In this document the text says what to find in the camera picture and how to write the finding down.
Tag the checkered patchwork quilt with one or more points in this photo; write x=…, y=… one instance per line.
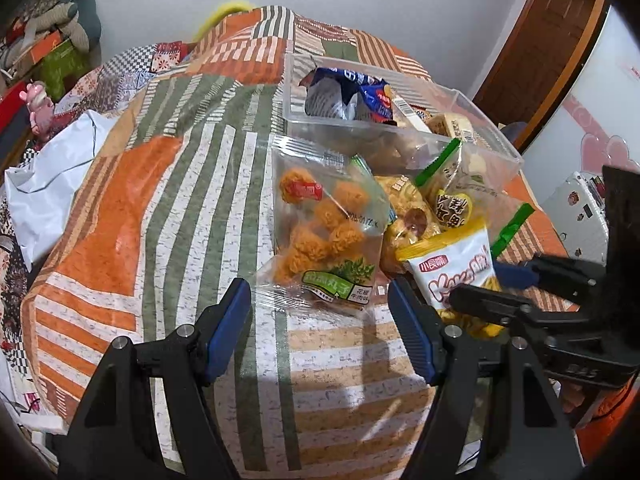
x=125, y=76

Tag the white sliding door with hearts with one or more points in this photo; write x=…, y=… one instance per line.
x=590, y=125

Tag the pink plush toy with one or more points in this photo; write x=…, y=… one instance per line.
x=41, y=110

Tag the wooden room door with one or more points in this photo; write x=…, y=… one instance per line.
x=545, y=35

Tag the white suitcase with stickers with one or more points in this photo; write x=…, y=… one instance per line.
x=575, y=215

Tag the red box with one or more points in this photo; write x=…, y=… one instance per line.
x=10, y=112

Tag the orange box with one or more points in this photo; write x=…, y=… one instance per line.
x=45, y=46

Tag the clear cake packet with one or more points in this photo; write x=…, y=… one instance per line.
x=450, y=123

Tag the teal cushion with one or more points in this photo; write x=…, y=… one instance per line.
x=85, y=10

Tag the yellow foam hoop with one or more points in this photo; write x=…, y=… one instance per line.
x=220, y=12

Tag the yellow snack packet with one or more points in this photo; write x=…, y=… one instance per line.
x=405, y=201

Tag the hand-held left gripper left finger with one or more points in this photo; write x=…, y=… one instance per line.
x=227, y=331

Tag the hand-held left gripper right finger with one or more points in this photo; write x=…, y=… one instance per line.
x=412, y=331

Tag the patterned folded cloth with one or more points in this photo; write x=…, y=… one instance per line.
x=37, y=4

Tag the clear plastic storage container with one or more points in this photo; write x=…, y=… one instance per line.
x=295, y=91

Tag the clear packet of orange balls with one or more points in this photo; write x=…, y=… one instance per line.
x=320, y=230

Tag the white plastic bag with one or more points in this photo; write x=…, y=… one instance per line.
x=50, y=185

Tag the striped patchwork blanket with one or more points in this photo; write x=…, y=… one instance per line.
x=175, y=200

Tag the white and yellow chip packet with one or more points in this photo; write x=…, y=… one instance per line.
x=450, y=266

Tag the green patterned box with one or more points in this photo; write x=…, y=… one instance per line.
x=67, y=67

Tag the blue snack packet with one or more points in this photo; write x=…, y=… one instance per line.
x=360, y=86

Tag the bread packet with orange print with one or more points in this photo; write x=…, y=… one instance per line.
x=410, y=110

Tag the green-edged clear snack packet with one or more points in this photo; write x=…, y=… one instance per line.
x=467, y=175

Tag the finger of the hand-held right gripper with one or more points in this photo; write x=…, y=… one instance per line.
x=492, y=304
x=515, y=275

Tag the grey cloth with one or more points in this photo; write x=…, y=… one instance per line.
x=515, y=137

